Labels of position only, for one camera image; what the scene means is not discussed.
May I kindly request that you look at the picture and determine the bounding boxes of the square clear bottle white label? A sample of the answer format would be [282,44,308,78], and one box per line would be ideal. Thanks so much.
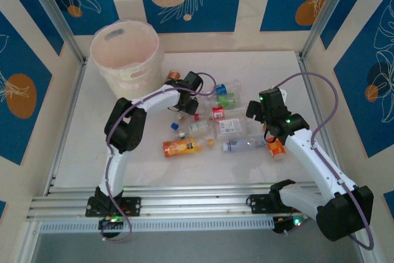
[214,117,250,140]

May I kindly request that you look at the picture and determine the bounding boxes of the green label clear bottle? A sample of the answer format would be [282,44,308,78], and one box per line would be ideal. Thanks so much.
[203,95,243,108]

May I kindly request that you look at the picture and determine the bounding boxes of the blue label clear bottle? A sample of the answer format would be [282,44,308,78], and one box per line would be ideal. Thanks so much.
[205,79,242,97]

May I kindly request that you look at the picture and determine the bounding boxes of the clear water bottle grey label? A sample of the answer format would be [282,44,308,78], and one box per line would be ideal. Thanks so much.
[222,136,268,154]

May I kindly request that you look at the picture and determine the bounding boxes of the red label cola bottle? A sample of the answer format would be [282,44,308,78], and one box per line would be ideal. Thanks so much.
[193,105,250,121]

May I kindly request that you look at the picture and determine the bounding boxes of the small clear bottle blue cap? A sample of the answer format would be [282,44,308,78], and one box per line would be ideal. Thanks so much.
[171,114,187,131]

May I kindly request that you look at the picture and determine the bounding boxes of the orange snack packet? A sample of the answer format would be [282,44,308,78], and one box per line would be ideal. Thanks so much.
[266,136,287,161]

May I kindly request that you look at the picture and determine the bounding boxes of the white green label bottle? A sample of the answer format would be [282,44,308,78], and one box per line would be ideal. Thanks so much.
[176,120,214,140]

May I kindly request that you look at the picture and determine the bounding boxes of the orange juice bottle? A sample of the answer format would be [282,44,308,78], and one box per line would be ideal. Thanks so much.
[162,138,215,158]

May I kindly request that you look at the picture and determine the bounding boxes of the white plastic bin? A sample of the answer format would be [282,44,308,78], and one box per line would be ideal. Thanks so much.
[89,20,164,100]

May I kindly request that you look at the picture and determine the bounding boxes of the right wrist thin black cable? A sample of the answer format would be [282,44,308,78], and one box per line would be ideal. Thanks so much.
[263,121,278,146]

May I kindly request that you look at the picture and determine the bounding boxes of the aluminium side rail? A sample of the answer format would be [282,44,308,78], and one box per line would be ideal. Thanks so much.
[295,52,332,159]
[42,59,89,196]

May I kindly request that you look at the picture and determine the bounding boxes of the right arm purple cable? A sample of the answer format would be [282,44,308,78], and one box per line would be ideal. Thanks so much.
[269,71,375,251]

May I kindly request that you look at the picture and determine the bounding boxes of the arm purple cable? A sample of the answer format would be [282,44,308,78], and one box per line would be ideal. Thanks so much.
[269,71,375,251]
[100,71,218,243]

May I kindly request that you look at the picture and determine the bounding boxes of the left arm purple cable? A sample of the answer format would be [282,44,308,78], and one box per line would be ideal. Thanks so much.
[100,71,218,243]

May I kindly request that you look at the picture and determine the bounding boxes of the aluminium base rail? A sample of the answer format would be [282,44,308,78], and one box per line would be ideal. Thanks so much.
[26,182,367,224]

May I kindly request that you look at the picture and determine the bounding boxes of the white slotted cable duct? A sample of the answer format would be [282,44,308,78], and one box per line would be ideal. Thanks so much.
[38,216,275,235]

